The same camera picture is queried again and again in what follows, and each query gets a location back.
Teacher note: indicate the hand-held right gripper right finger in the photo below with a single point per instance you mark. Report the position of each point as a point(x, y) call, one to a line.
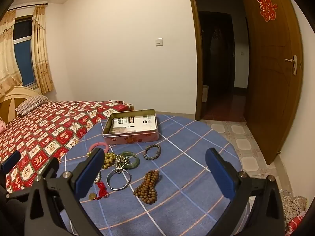
point(221, 174)

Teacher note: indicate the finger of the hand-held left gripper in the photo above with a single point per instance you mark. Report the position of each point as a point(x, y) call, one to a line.
point(11, 161)
point(52, 167)

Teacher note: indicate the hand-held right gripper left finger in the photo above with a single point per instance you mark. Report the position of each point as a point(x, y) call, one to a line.
point(86, 174)

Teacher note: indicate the silver bangle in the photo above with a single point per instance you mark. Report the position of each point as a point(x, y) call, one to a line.
point(107, 180)

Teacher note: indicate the pink tin box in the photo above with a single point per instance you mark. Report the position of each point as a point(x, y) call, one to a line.
point(133, 139)

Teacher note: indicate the pink bangle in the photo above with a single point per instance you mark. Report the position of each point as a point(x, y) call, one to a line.
point(101, 144)

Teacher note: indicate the red patterned bedsheet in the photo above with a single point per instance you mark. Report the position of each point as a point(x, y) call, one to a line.
point(49, 132)

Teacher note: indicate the pink pillow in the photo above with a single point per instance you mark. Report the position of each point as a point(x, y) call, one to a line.
point(2, 125)

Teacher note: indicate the blue plaid tablecloth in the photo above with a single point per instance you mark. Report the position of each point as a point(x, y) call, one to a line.
point(187, 157)

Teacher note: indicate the green jade bangle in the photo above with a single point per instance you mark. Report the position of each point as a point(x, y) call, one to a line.
point(135, 163)

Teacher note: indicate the striped pillow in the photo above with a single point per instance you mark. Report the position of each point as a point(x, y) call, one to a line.
point(29, 104)

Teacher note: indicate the cream wooden headboard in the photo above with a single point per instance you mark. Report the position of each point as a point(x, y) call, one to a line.
point(14, 97)

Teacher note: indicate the printed paper sheet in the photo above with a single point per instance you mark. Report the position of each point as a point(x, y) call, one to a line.
point(142, 124)

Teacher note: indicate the grey patterned cloth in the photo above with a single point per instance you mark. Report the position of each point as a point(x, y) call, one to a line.
point(292, 207)

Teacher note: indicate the pale wastebasket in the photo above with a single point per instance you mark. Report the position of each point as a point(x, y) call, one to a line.
point(205, 94)

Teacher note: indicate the red checked cloth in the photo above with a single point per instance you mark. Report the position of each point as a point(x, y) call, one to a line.
point(296, 225)

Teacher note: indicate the beige floral curtain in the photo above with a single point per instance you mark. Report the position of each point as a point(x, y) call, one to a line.
point(7, 61)
point(41, 61)

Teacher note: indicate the window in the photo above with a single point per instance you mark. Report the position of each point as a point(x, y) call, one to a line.
point(23, 56)

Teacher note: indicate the brown wooden door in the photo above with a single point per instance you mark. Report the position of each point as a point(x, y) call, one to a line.
point(268, 78)

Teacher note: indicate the dark curtain rod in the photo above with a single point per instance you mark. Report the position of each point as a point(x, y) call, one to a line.
point(27, 7)

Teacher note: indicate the red paper door decoration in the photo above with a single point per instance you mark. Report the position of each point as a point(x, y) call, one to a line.
point(267, 7)

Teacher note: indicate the brown wooden door frame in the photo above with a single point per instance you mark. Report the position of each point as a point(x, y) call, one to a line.
point(195, 54)

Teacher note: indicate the white light switch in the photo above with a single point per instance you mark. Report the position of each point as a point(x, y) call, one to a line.
point(159, 42)

